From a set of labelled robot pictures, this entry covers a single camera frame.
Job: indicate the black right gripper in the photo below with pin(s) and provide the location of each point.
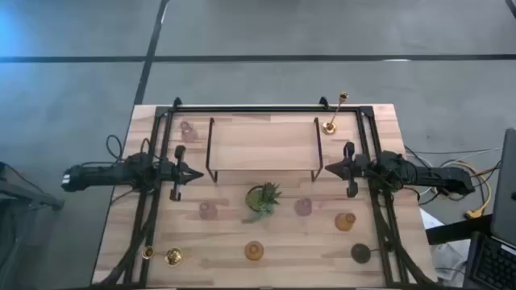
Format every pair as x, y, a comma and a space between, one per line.
356, 167

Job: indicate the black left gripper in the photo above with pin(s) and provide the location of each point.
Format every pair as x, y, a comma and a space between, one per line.
173, 173

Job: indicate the pink glass candle holder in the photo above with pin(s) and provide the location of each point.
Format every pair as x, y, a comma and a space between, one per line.
188, 131
207, 210
303, 206

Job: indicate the tall brass candlestick holder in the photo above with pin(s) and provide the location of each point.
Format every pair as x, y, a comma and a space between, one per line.
329, 128
173, 256

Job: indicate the amber glass candle holder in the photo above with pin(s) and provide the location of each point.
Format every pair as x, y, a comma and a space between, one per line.
345, 221
254, 250

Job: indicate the tall black candlestick holder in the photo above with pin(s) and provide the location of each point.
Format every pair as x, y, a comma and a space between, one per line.
360, 253

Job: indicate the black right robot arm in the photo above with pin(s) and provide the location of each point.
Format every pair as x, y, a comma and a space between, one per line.
435, 175

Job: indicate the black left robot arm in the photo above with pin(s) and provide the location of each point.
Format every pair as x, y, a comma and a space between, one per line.
101, 174

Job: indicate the potted artificial succulent plant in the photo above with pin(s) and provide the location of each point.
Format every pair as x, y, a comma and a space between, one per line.
262, 199

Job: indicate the wooden shelf riser black legs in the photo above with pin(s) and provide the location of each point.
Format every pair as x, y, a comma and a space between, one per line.
262, 145

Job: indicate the white crumpled sheet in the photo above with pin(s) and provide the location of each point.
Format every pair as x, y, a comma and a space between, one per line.
447, 258

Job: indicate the dark metal stand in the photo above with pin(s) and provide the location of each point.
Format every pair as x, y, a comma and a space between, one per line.
32, 196

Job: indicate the dark laptop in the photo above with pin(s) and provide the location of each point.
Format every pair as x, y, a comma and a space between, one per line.
506, 189

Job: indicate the black frame bracket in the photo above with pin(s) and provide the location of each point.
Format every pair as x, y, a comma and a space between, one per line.
177, 102
323, 102

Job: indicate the black metal rig frame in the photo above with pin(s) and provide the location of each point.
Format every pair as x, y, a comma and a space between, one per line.
262, 108

